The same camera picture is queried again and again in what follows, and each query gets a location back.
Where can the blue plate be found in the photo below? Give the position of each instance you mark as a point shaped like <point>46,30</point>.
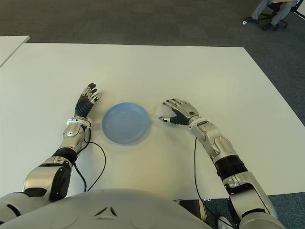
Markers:
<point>126,122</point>

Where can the black office chair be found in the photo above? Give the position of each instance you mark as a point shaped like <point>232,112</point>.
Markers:
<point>267,14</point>

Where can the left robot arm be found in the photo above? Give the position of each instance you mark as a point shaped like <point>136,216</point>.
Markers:
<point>45,176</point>

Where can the white side table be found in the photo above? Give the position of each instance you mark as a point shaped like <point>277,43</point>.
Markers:
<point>10,46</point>

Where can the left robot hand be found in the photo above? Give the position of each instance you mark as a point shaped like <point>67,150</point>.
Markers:
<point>83,107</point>

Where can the white charger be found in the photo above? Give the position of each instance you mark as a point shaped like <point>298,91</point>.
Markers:
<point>163,112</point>

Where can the seated person in grey trousers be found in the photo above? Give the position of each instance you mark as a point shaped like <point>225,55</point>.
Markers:
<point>259,9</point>

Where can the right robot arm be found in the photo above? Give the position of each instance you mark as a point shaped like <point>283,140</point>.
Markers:
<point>221,143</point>

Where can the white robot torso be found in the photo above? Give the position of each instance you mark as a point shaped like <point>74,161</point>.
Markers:
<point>107,210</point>

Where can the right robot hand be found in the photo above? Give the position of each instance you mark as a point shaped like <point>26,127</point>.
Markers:
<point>186,112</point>

